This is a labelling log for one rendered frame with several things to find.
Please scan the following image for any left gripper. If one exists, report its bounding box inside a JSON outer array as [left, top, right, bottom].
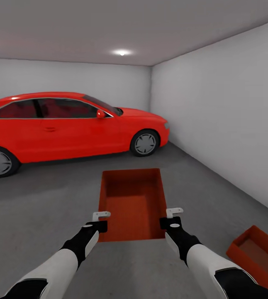
[[86, 221, 107, 233]]

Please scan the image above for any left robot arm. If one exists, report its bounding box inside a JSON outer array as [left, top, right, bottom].
[[1, 211, 111, 299]]

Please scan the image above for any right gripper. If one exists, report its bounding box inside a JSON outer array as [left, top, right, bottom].
[[159, 216, 182, 230]]

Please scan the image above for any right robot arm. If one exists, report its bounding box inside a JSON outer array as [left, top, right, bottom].
[[159, 208, 268, 299]]

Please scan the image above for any storage box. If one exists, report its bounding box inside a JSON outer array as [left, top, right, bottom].
[[98, 168, 167, 242], [226, 225, 268, 289]]

